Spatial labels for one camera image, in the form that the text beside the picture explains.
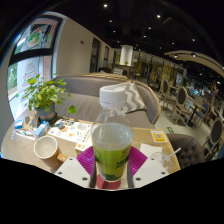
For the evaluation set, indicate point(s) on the yellow square card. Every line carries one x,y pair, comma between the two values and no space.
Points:
158,136

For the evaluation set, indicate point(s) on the small blue card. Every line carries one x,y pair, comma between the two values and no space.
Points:
19,124

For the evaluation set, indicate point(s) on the grey curved sofa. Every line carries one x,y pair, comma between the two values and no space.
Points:
83,106

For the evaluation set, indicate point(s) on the white printed book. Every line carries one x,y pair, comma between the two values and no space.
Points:
70,131

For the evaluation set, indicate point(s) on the clear plastic cup with straw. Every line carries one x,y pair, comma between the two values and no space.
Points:
160,160

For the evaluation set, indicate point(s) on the wooden card stand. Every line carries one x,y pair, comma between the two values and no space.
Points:
29,122

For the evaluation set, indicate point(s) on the white paper napkin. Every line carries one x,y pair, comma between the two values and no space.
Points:
148,149

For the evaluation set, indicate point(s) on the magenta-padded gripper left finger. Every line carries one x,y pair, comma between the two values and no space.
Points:
85,161

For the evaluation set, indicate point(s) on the brown paper-look mug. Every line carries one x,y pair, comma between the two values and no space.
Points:
45,146

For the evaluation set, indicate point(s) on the clear green-labelled drink bottle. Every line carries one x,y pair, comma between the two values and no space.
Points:
111,146

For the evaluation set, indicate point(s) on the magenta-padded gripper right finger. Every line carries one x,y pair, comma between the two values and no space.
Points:
138,161

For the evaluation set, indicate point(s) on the green potted plant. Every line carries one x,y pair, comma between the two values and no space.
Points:
43,93

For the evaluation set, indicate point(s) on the colourful window poster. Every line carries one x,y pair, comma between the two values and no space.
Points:
35,36

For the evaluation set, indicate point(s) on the blue white tissue box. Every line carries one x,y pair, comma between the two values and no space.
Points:
42,129

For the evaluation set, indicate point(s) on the group of ceiling lights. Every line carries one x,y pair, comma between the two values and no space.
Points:
105,5

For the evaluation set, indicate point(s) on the group of dining chairs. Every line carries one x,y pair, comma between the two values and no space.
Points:
181,98

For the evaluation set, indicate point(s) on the grey white zigzag pillow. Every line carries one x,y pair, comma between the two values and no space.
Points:
136,100

